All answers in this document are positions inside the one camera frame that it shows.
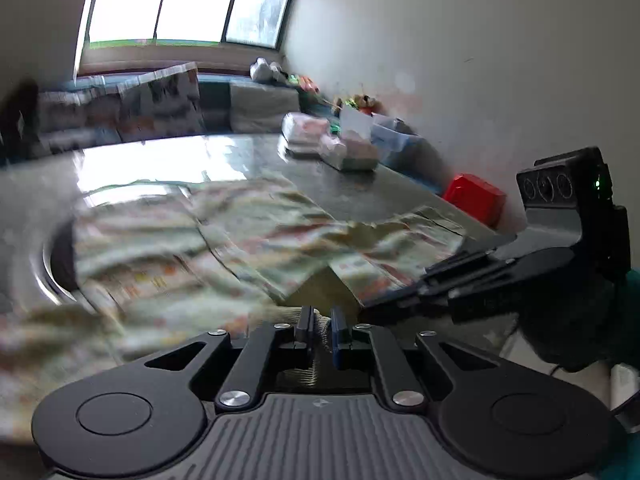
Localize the green patterned child's garment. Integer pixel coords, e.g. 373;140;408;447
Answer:
1;176;465;444

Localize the red plastic stool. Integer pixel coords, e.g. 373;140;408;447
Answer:
444;174;506;229

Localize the clear plastic storage bin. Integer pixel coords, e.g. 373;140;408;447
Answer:
370;114;423;171

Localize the pink green tissue pack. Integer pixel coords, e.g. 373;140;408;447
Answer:
318;106;378;171

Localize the round black induction cooktop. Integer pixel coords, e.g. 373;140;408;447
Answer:
42;218;79;302

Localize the colourful plush toy pile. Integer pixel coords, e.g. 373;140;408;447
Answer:
332;94;382;116

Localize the pink tissue pack far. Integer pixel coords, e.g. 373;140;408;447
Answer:
281;112;331;157

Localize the grey plain cushion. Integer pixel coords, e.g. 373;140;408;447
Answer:
230;82;299;133

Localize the black white plush toy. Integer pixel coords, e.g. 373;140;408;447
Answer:
250;58;288;84

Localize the long butterfly print cushion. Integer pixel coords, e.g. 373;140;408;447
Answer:
34;87;122;156

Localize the large butterfly print cushion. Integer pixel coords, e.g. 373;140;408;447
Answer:
117;63;205;141

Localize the black clothing pile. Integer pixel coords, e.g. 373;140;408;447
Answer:
1;79;39;165

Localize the window with green frame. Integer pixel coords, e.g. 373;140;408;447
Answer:
85;0;290;49

